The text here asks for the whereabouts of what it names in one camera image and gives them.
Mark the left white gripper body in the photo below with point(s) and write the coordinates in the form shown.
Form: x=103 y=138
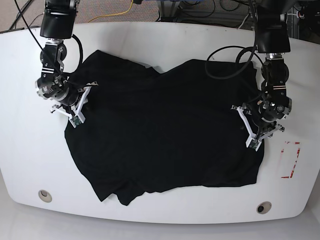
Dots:
x=262 y=132

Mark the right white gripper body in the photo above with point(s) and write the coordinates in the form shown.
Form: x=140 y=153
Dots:
x=71 y=102

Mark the black t-shirt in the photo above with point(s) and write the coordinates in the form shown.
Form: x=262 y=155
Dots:
x=151 y=132

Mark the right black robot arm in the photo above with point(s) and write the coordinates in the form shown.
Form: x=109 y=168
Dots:
x=54 y=84

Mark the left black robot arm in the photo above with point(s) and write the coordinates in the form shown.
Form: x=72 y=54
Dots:
x=261 y=113

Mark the red tape rectangle marking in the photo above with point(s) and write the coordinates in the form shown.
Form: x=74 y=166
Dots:
x=288 y=159

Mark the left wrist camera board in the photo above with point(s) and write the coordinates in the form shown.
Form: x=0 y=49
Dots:
x=255 y=144

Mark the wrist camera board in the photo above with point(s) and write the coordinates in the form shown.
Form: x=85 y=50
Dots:
x=255 y=144
x=75 y=121

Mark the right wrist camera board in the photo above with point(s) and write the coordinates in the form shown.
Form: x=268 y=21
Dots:
x=75 y=121

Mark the right table cable grommet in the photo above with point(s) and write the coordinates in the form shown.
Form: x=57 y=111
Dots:
x=264 y=207

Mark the table cable grommet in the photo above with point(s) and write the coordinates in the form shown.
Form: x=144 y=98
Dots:
x=264 y=207
x=45 y=196

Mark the left table cable grommet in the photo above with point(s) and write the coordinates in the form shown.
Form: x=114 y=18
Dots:
x=45 y=196

